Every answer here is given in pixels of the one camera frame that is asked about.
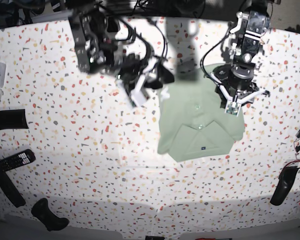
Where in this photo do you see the black curved handle left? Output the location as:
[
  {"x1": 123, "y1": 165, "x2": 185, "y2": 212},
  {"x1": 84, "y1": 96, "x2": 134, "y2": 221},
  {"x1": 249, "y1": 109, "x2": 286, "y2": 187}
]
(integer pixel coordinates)
[{"x1": 31, "y1": 198, "x2": 70, "y2": 232}]

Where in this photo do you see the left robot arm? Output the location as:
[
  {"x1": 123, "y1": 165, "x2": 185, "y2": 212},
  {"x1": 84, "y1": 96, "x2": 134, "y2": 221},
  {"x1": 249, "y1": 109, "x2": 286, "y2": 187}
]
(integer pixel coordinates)
[{"x1": 200, "y1": 0, "x2": 274, "y2": 116}]

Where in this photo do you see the black TV remote control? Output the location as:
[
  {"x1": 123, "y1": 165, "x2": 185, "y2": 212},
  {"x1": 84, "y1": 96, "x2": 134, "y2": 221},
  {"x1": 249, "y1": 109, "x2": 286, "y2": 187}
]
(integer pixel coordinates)
[{"x1": 0, "y1": 149, "x2": 36, "y2": 172}]

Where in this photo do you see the green T-shirt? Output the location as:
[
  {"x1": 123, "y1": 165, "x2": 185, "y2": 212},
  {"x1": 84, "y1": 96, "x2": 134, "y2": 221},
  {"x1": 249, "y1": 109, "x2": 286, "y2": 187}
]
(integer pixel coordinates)
[{"x1": 157, "y1": 68, "x2": 245, "y2": 162}]

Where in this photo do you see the long black bar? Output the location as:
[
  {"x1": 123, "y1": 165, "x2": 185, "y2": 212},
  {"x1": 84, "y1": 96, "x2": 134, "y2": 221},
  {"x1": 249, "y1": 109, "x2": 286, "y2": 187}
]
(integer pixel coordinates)
[{"x1": 0, "y1": 167, "x2": 26, "y2": 208}]

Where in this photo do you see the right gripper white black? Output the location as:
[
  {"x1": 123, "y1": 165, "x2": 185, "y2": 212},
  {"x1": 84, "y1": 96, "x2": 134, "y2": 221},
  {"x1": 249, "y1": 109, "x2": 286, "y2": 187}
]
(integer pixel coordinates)
[{"x1": 116, "y1": 58, "x2": 175, "y2": 108}]

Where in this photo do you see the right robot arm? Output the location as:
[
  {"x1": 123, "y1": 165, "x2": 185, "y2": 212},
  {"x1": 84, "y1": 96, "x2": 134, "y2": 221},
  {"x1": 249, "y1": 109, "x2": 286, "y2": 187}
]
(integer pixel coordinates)
[{"x1": 65, "y1": 0, "x2": 175, "y2": 107}]

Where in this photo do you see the black curved handle right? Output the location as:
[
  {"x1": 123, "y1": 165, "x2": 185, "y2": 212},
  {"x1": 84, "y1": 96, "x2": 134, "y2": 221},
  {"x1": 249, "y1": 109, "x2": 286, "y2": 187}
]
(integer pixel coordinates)
[{"x1": 270, "y1": 166, "x2": 300, "y2": 206}]

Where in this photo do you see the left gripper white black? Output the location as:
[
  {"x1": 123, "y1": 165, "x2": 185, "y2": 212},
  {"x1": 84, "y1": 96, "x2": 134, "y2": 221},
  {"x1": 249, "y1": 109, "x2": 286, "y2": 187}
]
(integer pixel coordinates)
[{"x1": 211, "y1": 71, "x2": 270, "y2": 116}]

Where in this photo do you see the red handled screwdriver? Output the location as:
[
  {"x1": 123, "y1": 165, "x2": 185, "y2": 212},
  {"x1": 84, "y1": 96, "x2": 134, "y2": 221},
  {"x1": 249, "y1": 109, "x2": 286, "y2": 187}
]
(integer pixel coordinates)
[{"x1": 195, "y1": 237, "x2": 233, "y2": 240}]

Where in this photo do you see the terrazzo patterned table cloth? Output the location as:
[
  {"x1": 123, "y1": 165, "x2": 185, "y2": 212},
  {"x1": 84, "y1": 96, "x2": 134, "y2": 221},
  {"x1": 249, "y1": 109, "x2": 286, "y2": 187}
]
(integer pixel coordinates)
[{"x1": 0, "y1": 21, "x2": 300, "y2": 239}]

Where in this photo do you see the black cylinder tube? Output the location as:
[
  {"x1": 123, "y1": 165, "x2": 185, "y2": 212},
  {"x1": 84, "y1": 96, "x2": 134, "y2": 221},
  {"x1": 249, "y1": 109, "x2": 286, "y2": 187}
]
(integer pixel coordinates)
[{"x1": 0, "y1": 109, "x2": 29, "y2": 130}]

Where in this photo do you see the black curved handle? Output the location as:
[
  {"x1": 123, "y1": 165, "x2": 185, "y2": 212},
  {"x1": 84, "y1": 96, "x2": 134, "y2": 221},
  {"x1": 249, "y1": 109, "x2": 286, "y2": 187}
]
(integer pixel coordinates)
[
  {"x1": 31, "y1": 198, "x2": 70, "y2": 232},
  {"x1": 270, "y1": 166, "x2": 300, "y2": 206}
]

